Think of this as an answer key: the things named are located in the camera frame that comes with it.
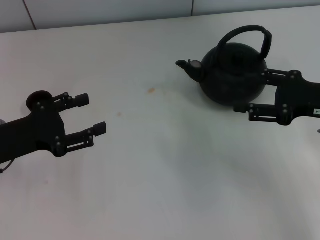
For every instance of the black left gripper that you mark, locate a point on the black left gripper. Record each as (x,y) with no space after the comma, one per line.
(32,135)

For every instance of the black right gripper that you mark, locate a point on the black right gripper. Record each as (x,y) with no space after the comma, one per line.
(297,97)

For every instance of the black round teapot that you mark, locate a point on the black round teapot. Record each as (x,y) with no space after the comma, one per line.
(230,75)

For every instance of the small black teacup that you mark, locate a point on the small black teacup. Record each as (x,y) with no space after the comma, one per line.
(37,96)

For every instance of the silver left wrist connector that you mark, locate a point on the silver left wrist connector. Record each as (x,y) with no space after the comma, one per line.
(1,121)

